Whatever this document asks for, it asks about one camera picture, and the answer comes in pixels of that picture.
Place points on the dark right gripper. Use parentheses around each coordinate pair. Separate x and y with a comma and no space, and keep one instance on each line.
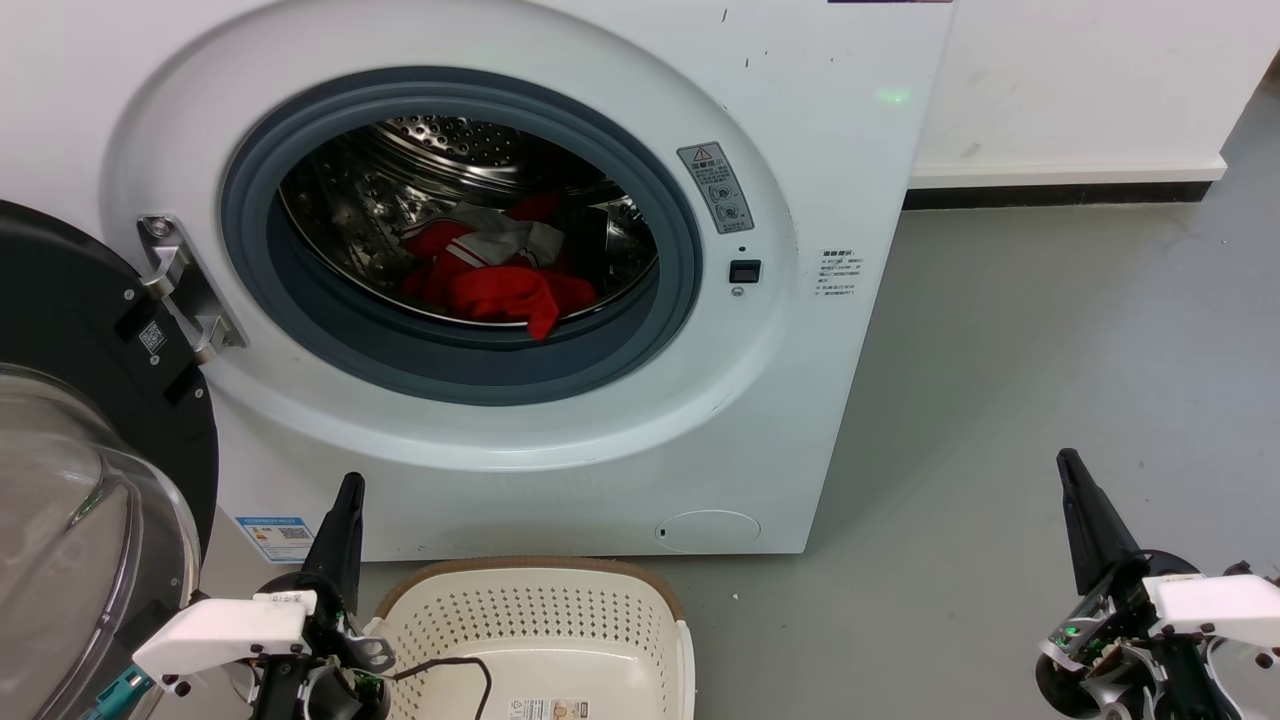
(1120,650)

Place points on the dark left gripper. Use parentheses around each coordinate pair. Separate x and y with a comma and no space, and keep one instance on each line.
(340,690)

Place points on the red jersey with number print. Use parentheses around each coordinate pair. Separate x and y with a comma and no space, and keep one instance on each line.
(505,292)

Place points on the red garment with white stripes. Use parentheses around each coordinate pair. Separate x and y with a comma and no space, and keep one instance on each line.
(500,240)

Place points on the cream perforated laundry basket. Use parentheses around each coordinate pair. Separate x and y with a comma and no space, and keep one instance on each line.
(560,620)

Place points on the printed paper product label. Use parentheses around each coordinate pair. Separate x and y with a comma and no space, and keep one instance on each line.
(548,709)

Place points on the metal washing machine door hinge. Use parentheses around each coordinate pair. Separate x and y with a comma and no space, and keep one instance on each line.
(185,285)

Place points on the washing machine glass door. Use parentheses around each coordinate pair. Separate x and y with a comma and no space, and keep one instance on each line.
(60,300)

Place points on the perforated steel washer drum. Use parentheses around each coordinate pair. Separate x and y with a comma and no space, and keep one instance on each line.
(450,140)

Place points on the blue energy label sticker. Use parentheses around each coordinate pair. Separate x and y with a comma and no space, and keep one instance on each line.
(276,538)

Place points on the grey rubber door gasket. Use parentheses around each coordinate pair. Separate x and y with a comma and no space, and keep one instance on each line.
(450,372)

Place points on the white front-load washing machine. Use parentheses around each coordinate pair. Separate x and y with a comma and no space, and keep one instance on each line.
(800,400)

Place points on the white ledge with black baseboard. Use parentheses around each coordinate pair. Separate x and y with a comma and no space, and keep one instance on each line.
(1060,180)

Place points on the small printed text sticker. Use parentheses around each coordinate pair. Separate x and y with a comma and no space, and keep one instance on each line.
(838,273)

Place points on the round white filter cover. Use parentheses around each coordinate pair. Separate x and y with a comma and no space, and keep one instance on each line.
(708,531)

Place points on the black door latch socket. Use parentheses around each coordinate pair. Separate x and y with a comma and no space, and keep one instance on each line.
(745,271)

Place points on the grey warning label sticker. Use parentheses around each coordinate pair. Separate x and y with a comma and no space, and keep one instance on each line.
(716,188)

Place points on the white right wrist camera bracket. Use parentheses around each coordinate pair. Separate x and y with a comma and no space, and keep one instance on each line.
(1215,605)

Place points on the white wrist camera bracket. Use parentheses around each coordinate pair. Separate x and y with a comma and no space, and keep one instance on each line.
(225,635)
(1215,605)

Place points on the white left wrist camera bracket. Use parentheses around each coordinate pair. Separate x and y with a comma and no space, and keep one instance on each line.
(225,635)

